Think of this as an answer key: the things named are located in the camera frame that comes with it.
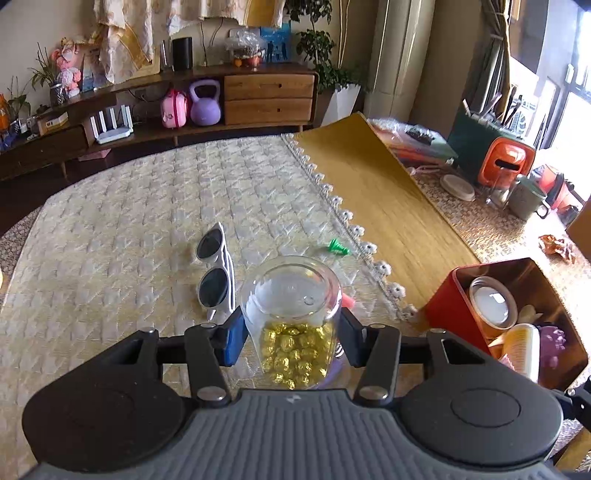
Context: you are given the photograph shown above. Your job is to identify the teal book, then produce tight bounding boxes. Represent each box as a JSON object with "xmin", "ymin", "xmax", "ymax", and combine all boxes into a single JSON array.
[{"xmin": 397, "ymin": 129, "xmax": 459, "ymax": 160}]

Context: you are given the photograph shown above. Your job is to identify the pale green mug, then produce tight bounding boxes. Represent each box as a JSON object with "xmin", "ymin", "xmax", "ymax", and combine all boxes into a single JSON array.
[{"xmin": 508, "ymin": 175, "xmax": 551, "ymax": 221}]

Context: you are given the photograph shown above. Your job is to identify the purple kettlebell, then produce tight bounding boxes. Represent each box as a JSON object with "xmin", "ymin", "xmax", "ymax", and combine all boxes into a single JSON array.
[{"xmin": 188, "ymin": 79, "xmax": 222, "ymax": 126}]

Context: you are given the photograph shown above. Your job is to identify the orange snack wrapper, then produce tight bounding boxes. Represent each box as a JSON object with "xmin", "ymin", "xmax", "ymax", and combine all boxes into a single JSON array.
[{"xmin": 539, "ymin": 234, "xmax": 578, "ymax": 264}]

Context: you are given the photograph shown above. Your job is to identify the small cardboard box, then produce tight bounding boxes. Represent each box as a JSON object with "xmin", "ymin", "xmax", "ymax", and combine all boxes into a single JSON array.
[{"xmin": 36, "ymin": 112, "xmax": 70, "ymax": 136}]

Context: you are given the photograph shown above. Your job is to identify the clear glass cup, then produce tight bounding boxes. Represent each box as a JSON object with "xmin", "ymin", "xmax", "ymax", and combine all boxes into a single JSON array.
[{"xmin": 485, "ymin": 173, "xmax": 518, "ymax": 210}]

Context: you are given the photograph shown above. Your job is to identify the red tin box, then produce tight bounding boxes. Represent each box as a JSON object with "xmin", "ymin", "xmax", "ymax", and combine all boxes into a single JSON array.
[{"xmin": 425, "ymin": 257, "xmax": 589, "ymax": 391}]

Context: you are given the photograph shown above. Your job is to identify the white round lid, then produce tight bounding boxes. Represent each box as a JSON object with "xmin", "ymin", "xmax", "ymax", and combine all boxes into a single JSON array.
[{"xmin": 440, "ymin": 173, "xmax": 476, "ymax": 202}]

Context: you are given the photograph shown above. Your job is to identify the white sunglasses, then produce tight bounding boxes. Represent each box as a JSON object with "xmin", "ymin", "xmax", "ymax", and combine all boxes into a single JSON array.
[{"xmin": 194, "ymin": 222, "xmax": 237, "ymax": 321}]

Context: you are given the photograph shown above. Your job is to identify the small leafy plant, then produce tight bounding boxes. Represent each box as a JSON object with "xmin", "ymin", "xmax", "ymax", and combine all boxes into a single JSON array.
[{"xmin": 4, "ymin": 76, "xmax": 33, "ymax": 121}]

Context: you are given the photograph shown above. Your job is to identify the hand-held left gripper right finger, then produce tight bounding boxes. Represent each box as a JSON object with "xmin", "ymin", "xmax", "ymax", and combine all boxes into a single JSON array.
[{"xmin": 339, "ymin": 307, "xmax": 495, "ymax": 408}]

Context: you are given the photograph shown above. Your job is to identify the green orange utensil holder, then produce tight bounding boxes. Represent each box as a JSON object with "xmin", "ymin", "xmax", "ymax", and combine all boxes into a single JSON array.
[{"xmin": 447, "ymin": 108, "xmax": 536, "ymax": 185}]

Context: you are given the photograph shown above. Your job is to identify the wooden television cabinet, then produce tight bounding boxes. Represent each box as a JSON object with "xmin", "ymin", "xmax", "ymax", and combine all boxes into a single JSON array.
[{"xmin": 0, "ymin": 62, "xmax": 319, "ymax": 181}]

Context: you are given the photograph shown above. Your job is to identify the red appliance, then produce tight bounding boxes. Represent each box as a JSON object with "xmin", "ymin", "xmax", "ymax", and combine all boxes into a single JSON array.
[{"xmin": 531, "ymin": 165, "xmax": 578, "ymax": 213}]

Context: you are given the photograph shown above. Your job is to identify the patterned sheet cloth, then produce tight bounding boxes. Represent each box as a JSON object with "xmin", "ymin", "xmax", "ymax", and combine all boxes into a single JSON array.
[{"xmin": 92, "ymin": 0, "xmax": 287, "ymax": 84}]

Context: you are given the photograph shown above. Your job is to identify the yellow mat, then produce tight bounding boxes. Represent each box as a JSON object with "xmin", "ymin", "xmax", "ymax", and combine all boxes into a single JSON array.
[{"xmin": 292, "ymin": 112, "xmax": 483, "ymax": 319}]

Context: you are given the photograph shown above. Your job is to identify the clear plastic bag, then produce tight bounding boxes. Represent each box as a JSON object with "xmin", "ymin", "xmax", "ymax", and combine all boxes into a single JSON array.
[{"xmin": 369, "ymin": 117, "xmax": 407, "ymax": 137}]

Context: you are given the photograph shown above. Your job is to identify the purple bumpy toy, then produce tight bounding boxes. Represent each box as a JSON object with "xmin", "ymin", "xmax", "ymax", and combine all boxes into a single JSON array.
[{"xmin": 538, "ymin": 324, "xmax": 568, "ymax": 369}]

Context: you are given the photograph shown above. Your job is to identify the black cylinder speaker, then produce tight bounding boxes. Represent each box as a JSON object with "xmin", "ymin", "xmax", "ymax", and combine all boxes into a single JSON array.
[{"xmin": 172, "ymin": 37, "xmax": 194, "ymax": 71}]

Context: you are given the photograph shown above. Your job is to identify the quilted white mat lace trim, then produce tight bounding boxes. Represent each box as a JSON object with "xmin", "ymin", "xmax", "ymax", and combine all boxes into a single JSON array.
[{"xmin": 0, "ymin": 134, "xmax": 416, "ymax": 416}]

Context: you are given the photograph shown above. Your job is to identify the small plant in striped vase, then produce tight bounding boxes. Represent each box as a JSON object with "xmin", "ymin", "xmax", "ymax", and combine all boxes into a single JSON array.
[{"xmin": 28, "ymin": 44, "xmax": 70, "ymax": 108}]

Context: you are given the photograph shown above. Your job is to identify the blue picture card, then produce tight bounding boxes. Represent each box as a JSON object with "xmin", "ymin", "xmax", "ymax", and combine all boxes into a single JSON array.
[{"xmin": 260, "ymin": 23, "xmax": 293, "ymax": 63}]

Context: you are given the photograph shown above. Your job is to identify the grey curtain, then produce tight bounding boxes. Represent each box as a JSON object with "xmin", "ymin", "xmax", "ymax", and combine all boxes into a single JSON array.
[{"xmin": 411, "ymin": 0, "xmax": 522, "ymax": 139}]

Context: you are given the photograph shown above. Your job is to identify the pink toy suitcase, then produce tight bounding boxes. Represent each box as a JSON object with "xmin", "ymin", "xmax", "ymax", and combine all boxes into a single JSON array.
[{"xmin": 160, "ymin": 89, "xmax": 190, "ymax": 128}]

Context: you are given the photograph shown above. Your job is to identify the glass jar of gold candies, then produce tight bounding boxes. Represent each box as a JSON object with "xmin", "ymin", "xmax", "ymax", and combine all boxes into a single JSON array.
[{"xmin": 240, "ymin": 255, "xmax": 343, "ymax": 388}]

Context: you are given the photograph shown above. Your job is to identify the wooden drawer front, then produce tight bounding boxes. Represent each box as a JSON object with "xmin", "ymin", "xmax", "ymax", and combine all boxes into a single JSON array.
[
  {"xmin": 224, "ymin": 73, "xmax": 315, "ymax": 100},
  {"xmin": 225, "ymin": 98, "xmax": 315, "ymax": 125}
]

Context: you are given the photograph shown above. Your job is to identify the pink doll bouquet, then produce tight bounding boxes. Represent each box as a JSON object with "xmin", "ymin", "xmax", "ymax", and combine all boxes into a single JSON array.
[{"xmin": 51, "ymin": 37, "xmax": 88, "ymax": 97}]

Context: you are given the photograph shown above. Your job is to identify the white router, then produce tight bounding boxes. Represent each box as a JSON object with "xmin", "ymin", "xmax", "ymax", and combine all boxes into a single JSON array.
[{"xmin": 89, "ymin": 105, "xmax": 136, "ymax": 145}]

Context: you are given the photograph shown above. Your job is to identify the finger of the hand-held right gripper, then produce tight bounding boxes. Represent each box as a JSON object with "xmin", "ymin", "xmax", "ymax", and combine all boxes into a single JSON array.
[{"xmin": 564, "ymin": 376, "xmax": 591, "ymax": 418}]

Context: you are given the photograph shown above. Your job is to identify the bagged fruit bowl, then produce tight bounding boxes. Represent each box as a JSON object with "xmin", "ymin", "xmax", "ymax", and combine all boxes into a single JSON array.
[{"xmin": 225, "ymin": 28, "xmax": 265, "ymax": 70}]

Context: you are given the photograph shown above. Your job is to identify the potted green tree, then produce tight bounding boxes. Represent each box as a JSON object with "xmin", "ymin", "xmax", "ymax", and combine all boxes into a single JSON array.
[{"xmin": 295, "ymin": 0, "xmax": 370, "ymax": 126}]

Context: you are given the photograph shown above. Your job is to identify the round metal tin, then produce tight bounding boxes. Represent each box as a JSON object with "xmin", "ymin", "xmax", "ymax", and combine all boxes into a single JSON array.
[{"xmin": 468, "ymin": 276, "xmax": 519, "ymax": 340}]

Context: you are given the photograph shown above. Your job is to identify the beige standing air conditioner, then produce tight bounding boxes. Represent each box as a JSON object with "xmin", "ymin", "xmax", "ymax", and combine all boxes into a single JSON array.
[{"xmin": 365, "ymin": 0, "xmax": 437, "ymax": 123}]

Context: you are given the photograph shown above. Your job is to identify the white bottle yellow label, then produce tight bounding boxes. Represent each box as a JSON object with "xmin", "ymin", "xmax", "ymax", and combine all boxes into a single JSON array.
[{"xmin": 501, "ymin": 323, "xmax": 541, "ymax": 381}]

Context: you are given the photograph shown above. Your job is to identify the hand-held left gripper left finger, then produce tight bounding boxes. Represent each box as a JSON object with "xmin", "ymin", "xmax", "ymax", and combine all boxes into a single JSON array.
[{"xmin": 117, "ymin": 307, "xmax": 246, "ymax": 408}]

